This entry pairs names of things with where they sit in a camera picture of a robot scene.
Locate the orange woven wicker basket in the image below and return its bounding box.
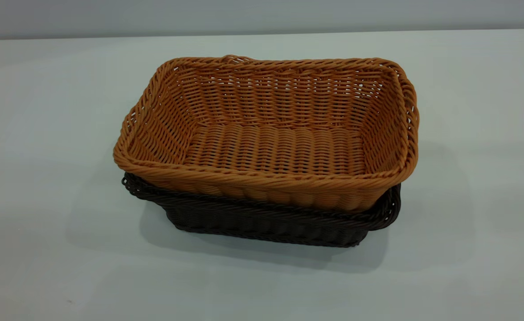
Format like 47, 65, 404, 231
113, 55, 420, 213

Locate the black woven wicker basket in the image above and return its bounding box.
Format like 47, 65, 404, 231
121, 172, 402, 248

